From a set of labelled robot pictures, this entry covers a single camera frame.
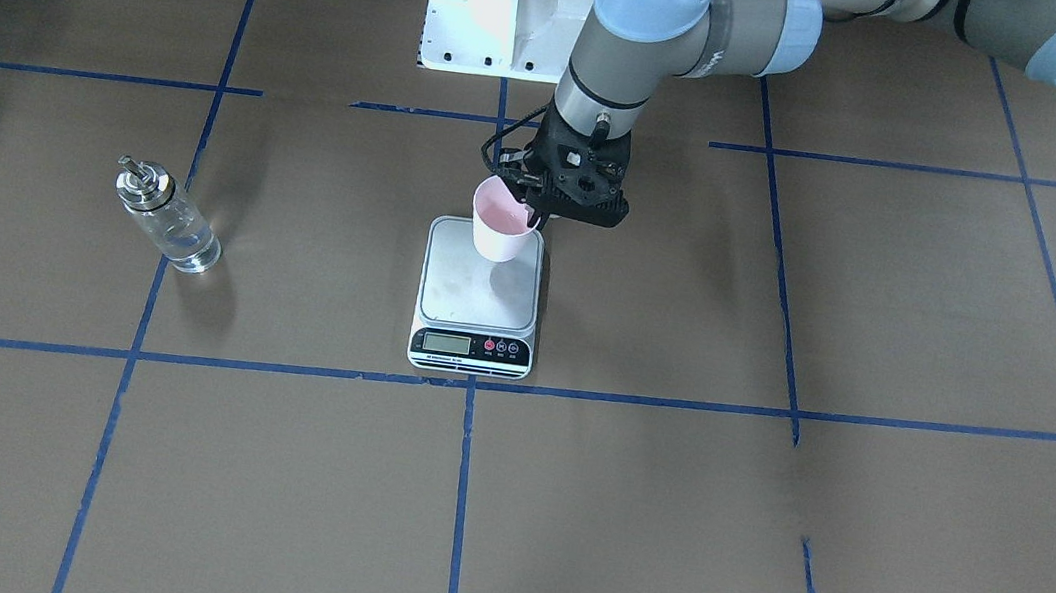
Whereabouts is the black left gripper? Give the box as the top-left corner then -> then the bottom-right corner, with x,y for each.
498,110 -> 631,231

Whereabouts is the pink paper cup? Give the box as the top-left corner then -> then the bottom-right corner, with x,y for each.
471,174 -> 538,264

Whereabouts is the glass sauce bottle steel spout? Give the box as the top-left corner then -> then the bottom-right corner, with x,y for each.
116,155 -> 223,274

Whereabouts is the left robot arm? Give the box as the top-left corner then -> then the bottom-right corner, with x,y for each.
480,0 -> 1056,228

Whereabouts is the digital kitchen scale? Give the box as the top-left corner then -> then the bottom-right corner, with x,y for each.
406,216 -> 544,381

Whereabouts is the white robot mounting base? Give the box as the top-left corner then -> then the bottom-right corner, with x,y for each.
417,0 -> 593,84

